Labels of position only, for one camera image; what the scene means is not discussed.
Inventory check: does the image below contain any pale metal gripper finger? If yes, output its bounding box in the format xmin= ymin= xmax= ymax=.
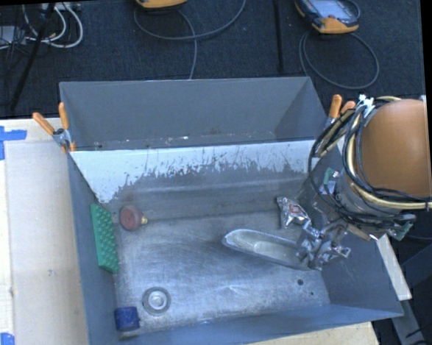
xmin=276 ymin=194 xmax=313 ymax=231
xmin=221 ymin=223 xmax=322 ymax=277

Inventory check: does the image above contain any grey metal bin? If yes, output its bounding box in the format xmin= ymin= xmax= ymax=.
xmin=58 ymin=59 xmax=406 ymax=345

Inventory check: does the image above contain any red-brown disc with yellow tip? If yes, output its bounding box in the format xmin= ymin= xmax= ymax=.
xmin=118 ymin=203 xmax=149 ymax=232

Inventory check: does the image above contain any blue cylinder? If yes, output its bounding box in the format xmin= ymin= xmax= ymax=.
xmin=113 ymin=305 xmax=142 ymax=341

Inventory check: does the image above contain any dark green flat block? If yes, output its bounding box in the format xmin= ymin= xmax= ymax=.
xmin=89 ymin=201 xmax=121 ymax=276

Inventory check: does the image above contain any pale wood board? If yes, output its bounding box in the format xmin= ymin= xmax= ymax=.
xmin=0 ymin=135 xmax=91 ymax=345

